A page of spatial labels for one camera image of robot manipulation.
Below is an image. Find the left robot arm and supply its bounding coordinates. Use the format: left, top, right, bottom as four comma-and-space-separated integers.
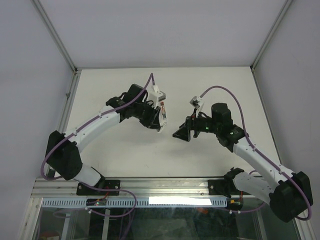
45, 84, 167, 195

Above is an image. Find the white mini stapler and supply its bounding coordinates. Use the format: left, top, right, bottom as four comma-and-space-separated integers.
156, 121, 168, 133

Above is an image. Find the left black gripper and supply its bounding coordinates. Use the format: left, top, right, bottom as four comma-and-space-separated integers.
133, 101, 161, 130

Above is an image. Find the pink mini stapler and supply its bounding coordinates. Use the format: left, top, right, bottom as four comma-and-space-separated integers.
160, 101, 168, 127

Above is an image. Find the aluminium mounting rail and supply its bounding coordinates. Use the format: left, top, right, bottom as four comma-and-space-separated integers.
32, 176, 251, 201

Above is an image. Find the white slotted cable duct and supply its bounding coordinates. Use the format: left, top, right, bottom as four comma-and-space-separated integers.
42, 196, 227, 209

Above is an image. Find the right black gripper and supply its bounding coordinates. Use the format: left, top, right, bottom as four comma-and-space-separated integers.
172, 107, 220, 142

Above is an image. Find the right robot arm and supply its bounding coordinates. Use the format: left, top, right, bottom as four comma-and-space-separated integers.
172, 103, 313, 223

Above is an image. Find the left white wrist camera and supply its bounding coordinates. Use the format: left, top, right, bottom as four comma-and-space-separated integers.
148, 85, 166, 108

